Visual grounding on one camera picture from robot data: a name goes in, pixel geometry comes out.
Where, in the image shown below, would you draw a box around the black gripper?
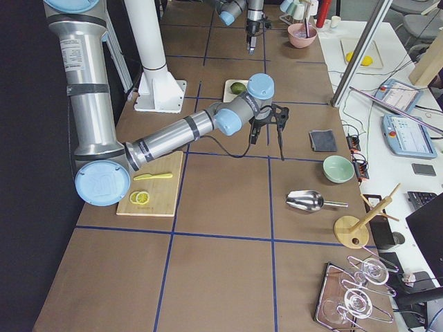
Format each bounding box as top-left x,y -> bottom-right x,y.
250,116 -> 272,145
246,19 -> 263,55

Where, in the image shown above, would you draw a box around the green lime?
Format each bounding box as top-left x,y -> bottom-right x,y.
230,82 -> 247,95

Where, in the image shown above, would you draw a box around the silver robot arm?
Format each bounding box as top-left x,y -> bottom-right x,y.
204,0 -> 266,55
44,1 -> 274,206

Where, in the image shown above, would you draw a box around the cream plastic tray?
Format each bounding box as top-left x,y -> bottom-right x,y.
223,80 -> 248,102

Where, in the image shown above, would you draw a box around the side cream tray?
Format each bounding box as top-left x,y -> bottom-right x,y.
340,38 -> 383,69

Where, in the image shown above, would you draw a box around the black tray with glasses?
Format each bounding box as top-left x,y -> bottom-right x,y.
314,255 -> 398,331

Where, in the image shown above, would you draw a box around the pink bowl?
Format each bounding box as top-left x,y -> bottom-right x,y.
287,24 -> 317,48

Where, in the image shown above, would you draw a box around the cup rack with cups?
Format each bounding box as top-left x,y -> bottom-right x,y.
279,0 -> 318,25

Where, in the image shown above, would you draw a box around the metal straw in bowl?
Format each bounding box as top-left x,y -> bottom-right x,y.
304,17 -> 310,38

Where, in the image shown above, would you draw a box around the grey folded cloth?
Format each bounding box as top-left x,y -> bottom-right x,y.
309,129 -> 338,152

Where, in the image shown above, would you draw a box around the red bottle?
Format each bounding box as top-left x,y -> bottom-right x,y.
316,0 -> 332,28

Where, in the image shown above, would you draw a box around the metal scoop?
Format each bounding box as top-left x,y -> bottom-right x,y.
286,190 -> 349,212

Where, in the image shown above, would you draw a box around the green bowl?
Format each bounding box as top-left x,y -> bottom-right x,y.
323,156 -> 354,183

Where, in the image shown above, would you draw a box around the bamboo cutting board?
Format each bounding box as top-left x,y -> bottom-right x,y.
116,151 -> 183,216

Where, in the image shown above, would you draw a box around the yellow plastic knife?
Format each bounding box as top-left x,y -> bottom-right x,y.
133,173 -> 173,181

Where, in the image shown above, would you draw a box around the spare yellow lemon one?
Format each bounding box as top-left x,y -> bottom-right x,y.
361,55 -> 373,66

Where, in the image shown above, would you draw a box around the lemon slice right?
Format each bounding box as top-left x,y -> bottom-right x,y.
135,191 -> 150,205

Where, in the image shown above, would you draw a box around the lemon slice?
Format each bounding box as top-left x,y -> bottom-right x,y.
135,191 -> 150,205
129,191 -> 139,204

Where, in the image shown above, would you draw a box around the lemon slice left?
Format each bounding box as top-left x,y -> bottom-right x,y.
129,191 -> 139,204

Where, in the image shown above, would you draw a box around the wooden mug tree stand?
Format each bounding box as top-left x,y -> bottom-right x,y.
334,183 -> 401,249

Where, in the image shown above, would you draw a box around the teach pendant near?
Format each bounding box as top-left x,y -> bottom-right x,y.
381,114 -> 437,159

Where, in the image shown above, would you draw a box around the teach pendant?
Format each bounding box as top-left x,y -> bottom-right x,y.
374,78 -> 424,113
381,114 -> 437,159

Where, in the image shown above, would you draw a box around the teach pendant far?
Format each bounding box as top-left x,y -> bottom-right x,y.
374,78 -> 424,113

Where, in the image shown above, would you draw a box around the black keyboard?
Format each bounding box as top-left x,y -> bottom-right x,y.
407,191 -> 437,210

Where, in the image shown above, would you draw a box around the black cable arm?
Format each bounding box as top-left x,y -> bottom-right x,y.
200,107 -> 290,162

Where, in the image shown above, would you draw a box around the white pedestal column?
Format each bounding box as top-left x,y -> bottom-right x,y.
125,0 -> 187,113

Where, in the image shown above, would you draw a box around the aluminium frame post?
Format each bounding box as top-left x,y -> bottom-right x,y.
331,0 -> 392,108

